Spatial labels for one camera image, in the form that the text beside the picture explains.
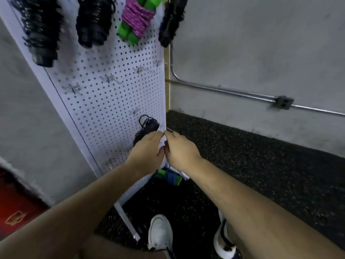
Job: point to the person's left leg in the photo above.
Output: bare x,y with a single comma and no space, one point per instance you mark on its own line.
118,248

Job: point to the person's right hand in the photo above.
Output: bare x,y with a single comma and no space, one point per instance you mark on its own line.
182,153

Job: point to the white left shoe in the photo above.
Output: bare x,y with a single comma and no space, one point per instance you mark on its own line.
160,233

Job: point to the white right shoe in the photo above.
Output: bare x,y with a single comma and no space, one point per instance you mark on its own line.
223,241

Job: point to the red floor object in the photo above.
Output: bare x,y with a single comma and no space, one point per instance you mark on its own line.
19,207

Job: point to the grey electrical junction box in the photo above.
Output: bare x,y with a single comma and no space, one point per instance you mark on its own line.
283,102

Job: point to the white pegboard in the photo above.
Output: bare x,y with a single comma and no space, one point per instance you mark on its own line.
102,105

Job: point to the person's left forearm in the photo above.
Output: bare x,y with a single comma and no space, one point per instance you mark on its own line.
70,218

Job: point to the metal pegboard hook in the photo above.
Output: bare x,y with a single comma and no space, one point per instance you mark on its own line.
141,69
73,88
110,78

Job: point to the white shoe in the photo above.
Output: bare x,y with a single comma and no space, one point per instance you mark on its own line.
160,233
223,241

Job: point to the person's left hand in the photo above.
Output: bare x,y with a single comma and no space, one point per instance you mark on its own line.
146,156

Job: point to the white pegboard stand foot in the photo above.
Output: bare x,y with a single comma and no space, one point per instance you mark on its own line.
126,221

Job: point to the person's right forearm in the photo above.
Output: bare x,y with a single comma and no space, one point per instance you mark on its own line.
264,213

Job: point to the metal conduit pipe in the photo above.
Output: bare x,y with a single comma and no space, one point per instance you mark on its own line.
232,93

